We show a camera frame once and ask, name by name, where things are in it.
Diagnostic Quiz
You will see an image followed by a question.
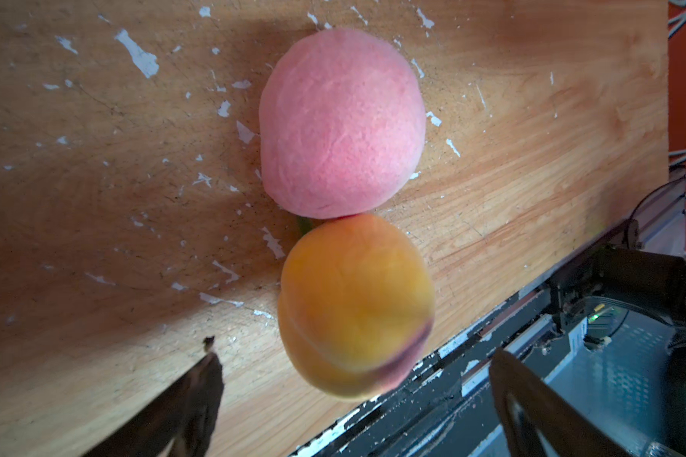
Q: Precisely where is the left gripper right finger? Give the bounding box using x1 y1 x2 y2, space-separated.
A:
489 350 629 456

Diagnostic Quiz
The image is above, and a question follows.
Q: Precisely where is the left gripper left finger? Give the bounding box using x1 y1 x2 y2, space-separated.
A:
86 336 225 456

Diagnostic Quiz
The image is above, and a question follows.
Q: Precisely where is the yellow red peach front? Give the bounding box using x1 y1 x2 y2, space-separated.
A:
277 214 436 401

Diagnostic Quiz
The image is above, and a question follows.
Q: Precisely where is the pink peach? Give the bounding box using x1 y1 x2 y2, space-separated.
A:
258 29 427 219

